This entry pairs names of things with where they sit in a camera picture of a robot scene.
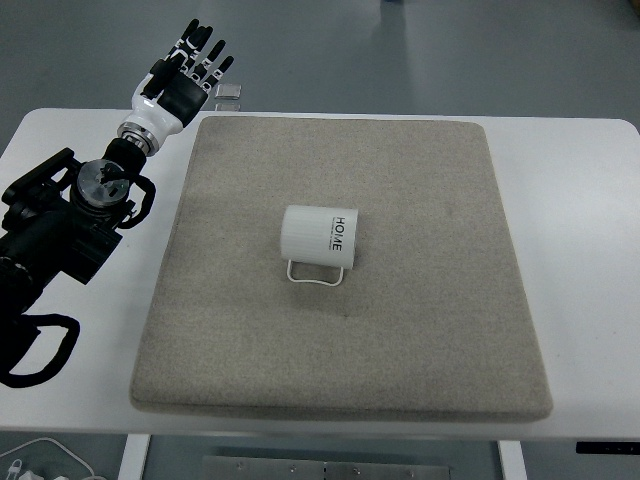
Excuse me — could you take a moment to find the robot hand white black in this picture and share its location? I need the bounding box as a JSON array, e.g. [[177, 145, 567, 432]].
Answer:
[[121, 18, 235, 142]]

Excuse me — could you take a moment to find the white cup with HOME print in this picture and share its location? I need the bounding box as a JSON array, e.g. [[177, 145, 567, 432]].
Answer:
[[279, 203, 360, 288]]

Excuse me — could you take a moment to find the beige fabric mat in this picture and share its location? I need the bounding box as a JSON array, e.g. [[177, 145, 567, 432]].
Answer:
[[129, 115, 555, 421]]

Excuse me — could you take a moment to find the white table leg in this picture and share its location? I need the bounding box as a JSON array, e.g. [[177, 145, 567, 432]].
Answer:
[[118, 433, 152, 480], [497, 439, 527, 480]]

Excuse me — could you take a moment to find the white power adapter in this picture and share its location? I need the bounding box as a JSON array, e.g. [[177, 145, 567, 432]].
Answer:
[[0, 458, 69, 480]]

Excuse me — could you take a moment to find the grey metal plate with screws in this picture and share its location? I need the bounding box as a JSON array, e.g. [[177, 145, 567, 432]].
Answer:
[[201, 454, 452, 480]]

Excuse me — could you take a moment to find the black table control panel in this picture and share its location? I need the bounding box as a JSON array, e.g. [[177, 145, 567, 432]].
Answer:
[[574, 441, 640, 456]]

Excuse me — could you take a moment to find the white cable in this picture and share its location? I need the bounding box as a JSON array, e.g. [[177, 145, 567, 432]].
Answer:
[[0, 436, 97, 480]]

